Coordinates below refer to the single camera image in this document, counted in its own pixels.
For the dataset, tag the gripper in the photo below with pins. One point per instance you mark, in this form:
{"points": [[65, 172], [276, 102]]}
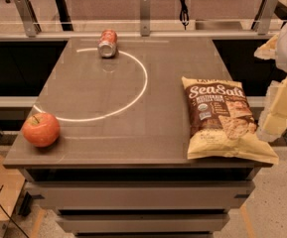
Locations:
{"points": [[275, 123]]}

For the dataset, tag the brown sea salt chip bag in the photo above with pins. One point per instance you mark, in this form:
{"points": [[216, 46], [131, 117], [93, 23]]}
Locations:
{"points": [[221, 122]]}

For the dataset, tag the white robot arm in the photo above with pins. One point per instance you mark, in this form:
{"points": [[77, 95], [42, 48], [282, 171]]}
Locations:
{"points": [[281, 55]]}

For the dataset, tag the red apple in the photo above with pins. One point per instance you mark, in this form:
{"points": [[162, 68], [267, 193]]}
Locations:
{"points": [[41, 129]]}

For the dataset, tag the orange soda can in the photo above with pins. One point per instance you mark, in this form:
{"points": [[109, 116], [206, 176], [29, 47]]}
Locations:
{"points": [[107, 44]]}

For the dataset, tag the grey drawer cabinet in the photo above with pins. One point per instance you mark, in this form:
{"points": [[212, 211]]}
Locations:
{"points": [[132, 209]]}

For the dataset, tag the right metal railing bracket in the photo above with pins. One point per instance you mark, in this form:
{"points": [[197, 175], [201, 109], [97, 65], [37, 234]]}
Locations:
{"points": [[263, 19]]}

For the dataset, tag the metal railing bracket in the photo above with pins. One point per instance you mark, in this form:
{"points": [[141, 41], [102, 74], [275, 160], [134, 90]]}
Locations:
{"points": [[144, 18], [263, 19], [28, 17]]}

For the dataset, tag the middle metal railing bracket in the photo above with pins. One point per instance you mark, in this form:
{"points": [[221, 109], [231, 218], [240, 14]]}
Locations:
{"points": [[144, 18]]}

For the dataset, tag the left metal railing bracket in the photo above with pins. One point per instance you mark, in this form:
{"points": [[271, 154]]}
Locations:
{"points": [[28, 17]]}

